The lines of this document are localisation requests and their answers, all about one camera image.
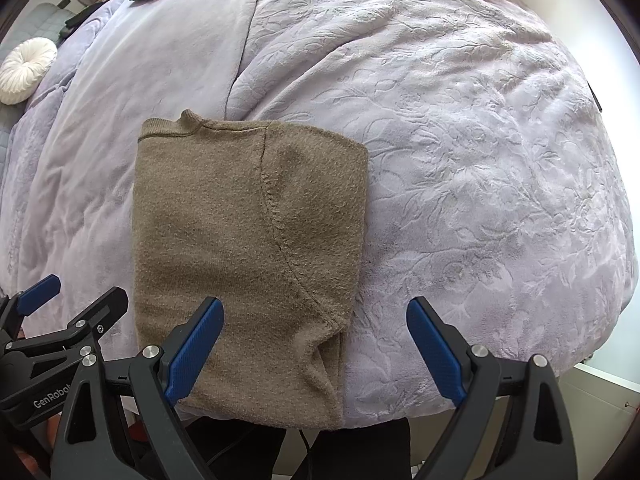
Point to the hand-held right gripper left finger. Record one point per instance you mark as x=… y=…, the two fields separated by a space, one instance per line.
x=195 y=350

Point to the person's dark pants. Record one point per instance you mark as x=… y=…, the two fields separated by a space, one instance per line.
x=350 y=450

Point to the olive brown knit sweater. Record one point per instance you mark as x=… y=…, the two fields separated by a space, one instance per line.
x=225 y=235

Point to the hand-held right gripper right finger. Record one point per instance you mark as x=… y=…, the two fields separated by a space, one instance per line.
x=435 y=350

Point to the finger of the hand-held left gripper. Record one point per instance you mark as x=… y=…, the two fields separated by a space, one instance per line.
x=102 y=310
x=37 y=292

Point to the lilac embossed floral blanket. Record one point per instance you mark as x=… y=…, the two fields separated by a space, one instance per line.
x=450 y=135

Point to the person's left hand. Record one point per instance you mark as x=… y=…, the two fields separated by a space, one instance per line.
x=52 y=432

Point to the black bar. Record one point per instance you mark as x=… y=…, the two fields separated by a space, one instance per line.
x=595 y=95

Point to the round white pleated cushion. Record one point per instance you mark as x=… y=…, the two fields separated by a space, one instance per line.
x=27 y=67

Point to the white cabinet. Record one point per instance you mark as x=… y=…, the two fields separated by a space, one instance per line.
x=605 y=400

